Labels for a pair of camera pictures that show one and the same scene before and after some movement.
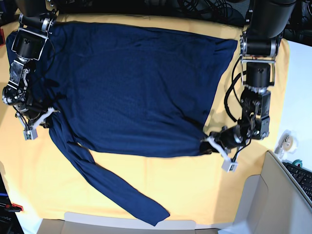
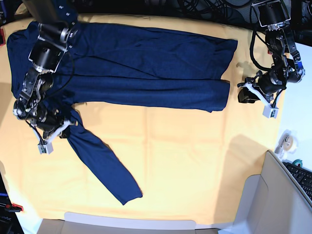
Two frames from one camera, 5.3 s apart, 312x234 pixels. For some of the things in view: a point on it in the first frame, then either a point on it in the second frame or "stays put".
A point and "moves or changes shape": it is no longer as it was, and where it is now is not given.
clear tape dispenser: [287, 144] stays put
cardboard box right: [273, 202] stays put
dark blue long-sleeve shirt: [128, 90] moves or changes shape
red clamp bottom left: [13, 207] stays put
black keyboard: [303, 176] stays put
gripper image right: [227, 139] -> [265, 85]
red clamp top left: [2, 40] stays put
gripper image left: [33, 115] -> [50, 121]
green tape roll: [297, 162] stays put
